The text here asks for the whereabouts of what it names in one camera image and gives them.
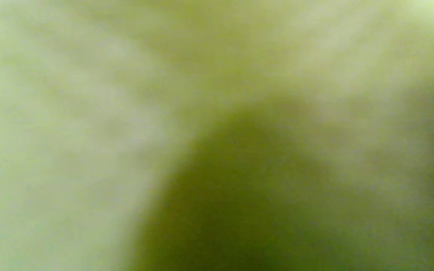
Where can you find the yellow t-shirt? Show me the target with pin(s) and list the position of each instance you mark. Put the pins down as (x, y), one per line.
(126, 94)

